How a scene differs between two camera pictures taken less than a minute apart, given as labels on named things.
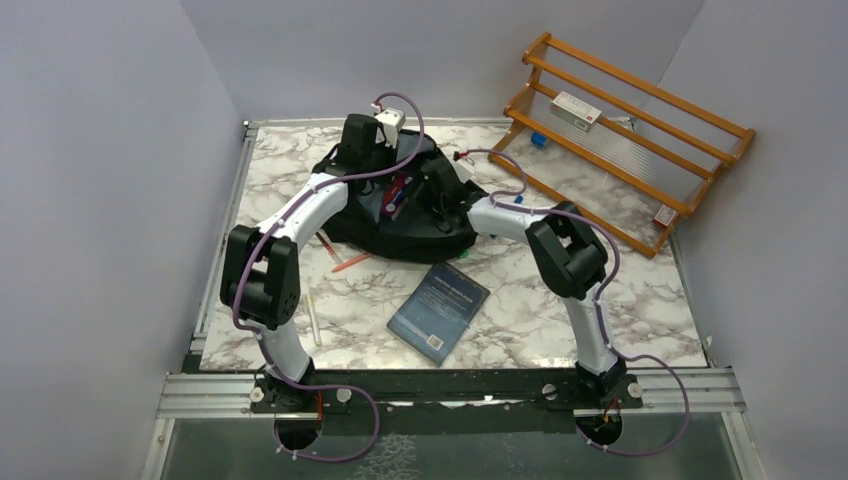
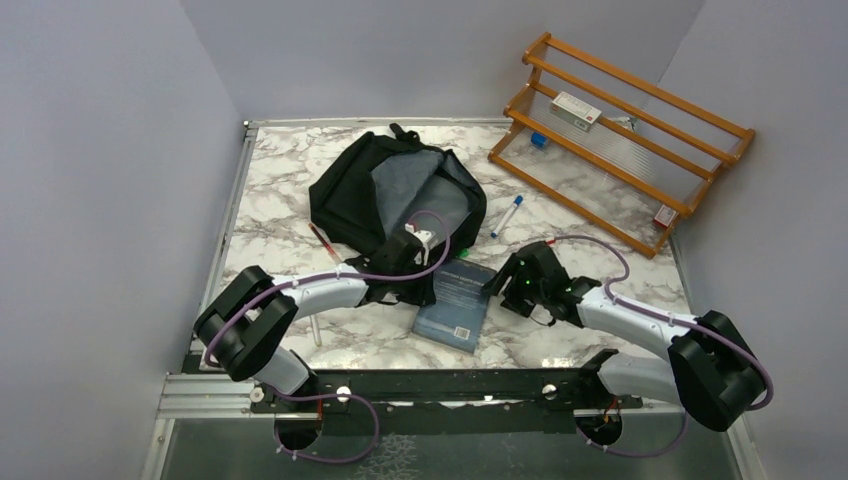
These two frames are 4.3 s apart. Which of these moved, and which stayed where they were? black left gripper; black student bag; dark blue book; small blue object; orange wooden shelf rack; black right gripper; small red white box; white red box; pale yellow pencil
Moved: black student bag; black right gripper; black left gripper; dark blue book
Stayed: white red box; pale yellow pencil; orange wooden shelf rack; small red white box; small blue object
